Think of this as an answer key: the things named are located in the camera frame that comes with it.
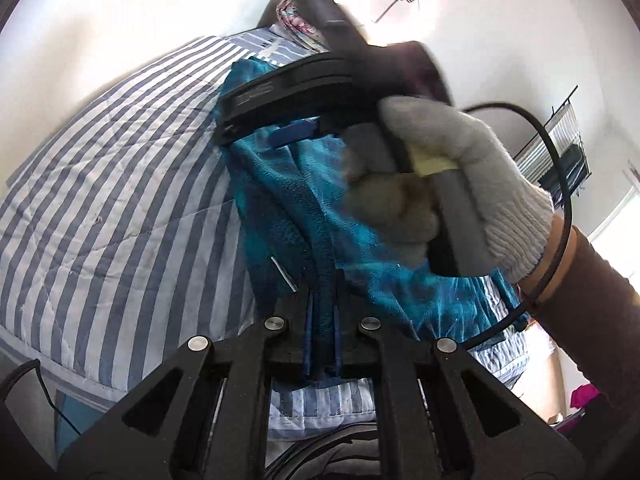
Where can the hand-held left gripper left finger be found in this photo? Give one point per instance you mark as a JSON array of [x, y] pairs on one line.
[[309, 332]]

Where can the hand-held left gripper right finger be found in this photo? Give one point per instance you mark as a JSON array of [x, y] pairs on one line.
[[336, 345]]

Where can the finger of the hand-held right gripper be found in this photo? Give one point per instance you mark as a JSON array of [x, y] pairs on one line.
[[290, 95]]

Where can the teal fleece jacket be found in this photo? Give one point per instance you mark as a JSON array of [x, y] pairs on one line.
[[280, 200]]

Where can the person's right forearm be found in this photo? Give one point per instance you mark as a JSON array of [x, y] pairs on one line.
[[595, 310]]

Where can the person's right hand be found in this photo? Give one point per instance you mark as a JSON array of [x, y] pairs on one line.
[[500, 195]]

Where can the folded floral quilt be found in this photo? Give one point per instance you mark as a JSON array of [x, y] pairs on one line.
[[300, 25]]

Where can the black metal rack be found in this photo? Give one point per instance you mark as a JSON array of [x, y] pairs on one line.
[[565, 155]]

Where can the blue striped quilted blanket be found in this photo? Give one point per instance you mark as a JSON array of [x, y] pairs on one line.
[[125, 185]]

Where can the pink cloth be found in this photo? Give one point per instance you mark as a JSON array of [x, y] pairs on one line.
[[584, 396]]

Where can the window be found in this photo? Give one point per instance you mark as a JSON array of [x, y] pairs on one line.
[[617, 225]]

